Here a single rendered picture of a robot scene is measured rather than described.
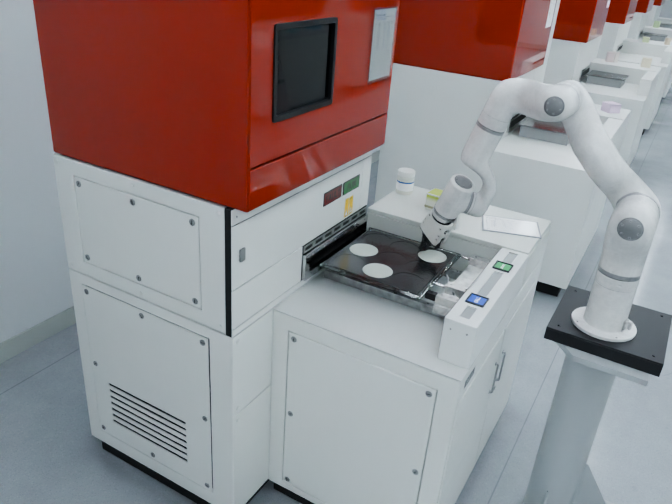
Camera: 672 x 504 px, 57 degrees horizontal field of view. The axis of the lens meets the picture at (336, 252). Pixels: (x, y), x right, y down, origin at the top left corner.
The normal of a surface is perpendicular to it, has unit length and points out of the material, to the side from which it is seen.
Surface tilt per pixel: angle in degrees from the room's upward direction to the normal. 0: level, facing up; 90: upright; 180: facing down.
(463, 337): 90
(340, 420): 90
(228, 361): 90
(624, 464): 0
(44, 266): 90
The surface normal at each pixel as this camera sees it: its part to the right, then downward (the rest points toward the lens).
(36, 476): 0.07, -0.89
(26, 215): 0.86, 0.28
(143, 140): -0.50, 0.36
